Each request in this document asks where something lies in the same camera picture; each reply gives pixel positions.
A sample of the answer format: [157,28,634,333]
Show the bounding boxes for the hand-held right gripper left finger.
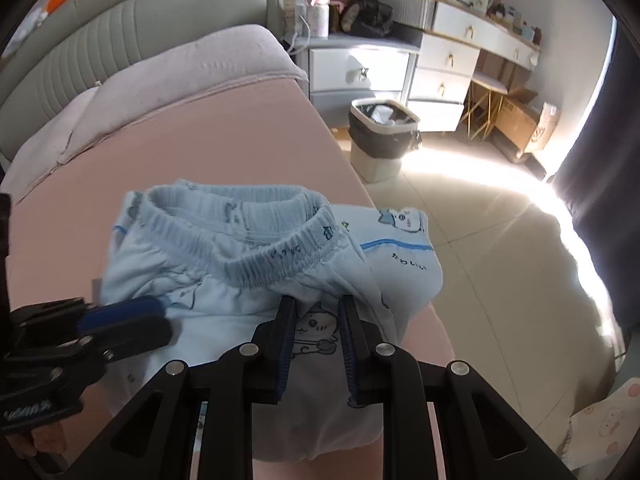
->
[72,296,298,480]

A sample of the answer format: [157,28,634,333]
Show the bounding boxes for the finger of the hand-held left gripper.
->
[10,296,166,341]
[0,317,174,367]

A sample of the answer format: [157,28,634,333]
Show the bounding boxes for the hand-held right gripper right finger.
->
[338,296,576,480]

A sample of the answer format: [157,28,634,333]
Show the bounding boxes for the blue cartoon print pajama pants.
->
[100,178,401,463]

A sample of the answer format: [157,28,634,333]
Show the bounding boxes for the blue cartoon print pajama shirt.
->
[332,204,443,346]

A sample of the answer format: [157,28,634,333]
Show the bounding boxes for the person's left hand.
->
[7,422,68,463]

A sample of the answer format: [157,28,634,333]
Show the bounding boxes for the pink towel-covered pillow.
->
[0,87,101,206]

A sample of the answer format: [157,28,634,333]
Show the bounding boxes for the trash can with black liner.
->
[348,99,422,183]

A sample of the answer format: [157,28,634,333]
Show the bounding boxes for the grey pillow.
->
[65,25,308,163]

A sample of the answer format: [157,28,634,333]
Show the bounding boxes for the cartoon printed cloth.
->
[565,375,640,476]

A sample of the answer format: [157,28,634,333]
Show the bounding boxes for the white nightstand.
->
[292,35,421,111]

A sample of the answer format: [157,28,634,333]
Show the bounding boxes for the grey padded headboard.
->
[0,0,281,176]

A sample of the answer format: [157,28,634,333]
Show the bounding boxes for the cardboard box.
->
[492,87,558,161]

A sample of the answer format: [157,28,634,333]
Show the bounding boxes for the white plush toy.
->
[10,7,51,43]

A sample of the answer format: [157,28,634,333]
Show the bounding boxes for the stool with gold legs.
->
[467,70,511,143]

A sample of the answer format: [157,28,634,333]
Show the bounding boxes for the white dressing table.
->
[407,0,543,133]

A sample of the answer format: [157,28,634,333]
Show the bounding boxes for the dark curtain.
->
[552,10,640,341]

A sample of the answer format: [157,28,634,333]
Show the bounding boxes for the pink lid bottle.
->
[306,0,331,38]

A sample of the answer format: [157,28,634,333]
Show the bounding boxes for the black bag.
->
[342,0,396,38]

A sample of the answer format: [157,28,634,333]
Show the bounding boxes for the white ribbed basket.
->
[372,0,438,31]

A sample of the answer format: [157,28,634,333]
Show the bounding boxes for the row of cosmetic bottles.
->
[487,2,543,46]

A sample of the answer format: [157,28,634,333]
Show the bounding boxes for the white charging cable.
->
[285,10,313,56]

